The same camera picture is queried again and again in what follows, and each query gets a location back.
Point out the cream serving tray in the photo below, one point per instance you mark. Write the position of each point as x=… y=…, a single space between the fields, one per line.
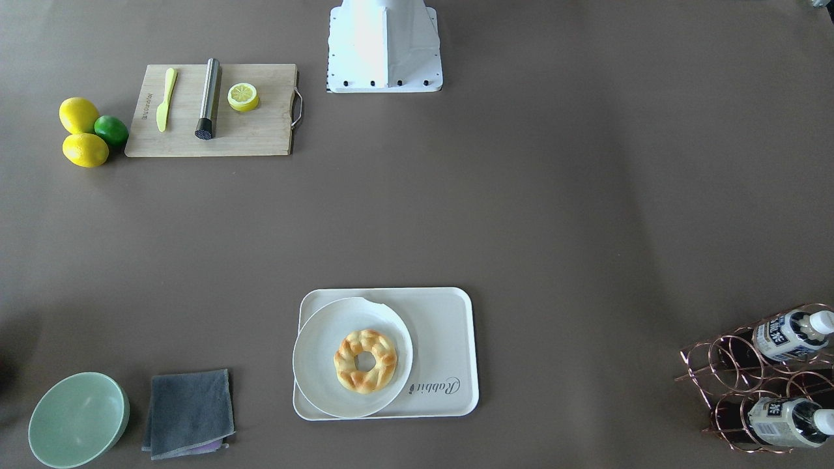
x=443 y=381

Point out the tea bottle in rack corner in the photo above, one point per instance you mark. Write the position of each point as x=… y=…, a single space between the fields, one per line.
x=793 y=335

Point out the tea bottle in rack front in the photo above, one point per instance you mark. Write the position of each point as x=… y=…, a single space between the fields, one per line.
x=792 y=422

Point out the white round plate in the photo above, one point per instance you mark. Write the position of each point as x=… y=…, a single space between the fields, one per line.
x=319 y=339

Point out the bamboo cutting board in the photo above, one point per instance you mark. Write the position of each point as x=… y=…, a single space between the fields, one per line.
x=265 y=131

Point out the halved lemon slice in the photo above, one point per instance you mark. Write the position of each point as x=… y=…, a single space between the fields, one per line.
x=243 y=97

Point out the steel muddler with black tip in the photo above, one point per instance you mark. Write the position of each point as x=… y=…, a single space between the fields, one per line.
x=206 y=124

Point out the gray folded cloth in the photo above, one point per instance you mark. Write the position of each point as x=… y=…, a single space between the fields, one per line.
x=189 y=414

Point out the yellow plastic knife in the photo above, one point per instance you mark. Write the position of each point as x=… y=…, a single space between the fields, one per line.
x=162 y=111

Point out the green lime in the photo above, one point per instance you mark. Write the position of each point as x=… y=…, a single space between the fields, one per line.
x=112 y=130

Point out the yellow lemon far side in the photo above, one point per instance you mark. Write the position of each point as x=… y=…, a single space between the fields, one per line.
x=85 y=150

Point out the yellow lemon near base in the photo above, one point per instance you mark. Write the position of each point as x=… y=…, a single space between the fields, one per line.
x=78 y=115

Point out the green ceramic bowl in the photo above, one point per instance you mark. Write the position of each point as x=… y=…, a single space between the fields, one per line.
x=78 y=419

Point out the braided ring bread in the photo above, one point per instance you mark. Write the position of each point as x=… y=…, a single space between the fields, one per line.
x=365 y=361

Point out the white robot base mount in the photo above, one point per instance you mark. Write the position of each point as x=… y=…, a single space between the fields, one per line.
x=384 y=47

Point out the copper wire bottle rack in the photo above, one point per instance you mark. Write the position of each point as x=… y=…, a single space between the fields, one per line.
x=731 y=376

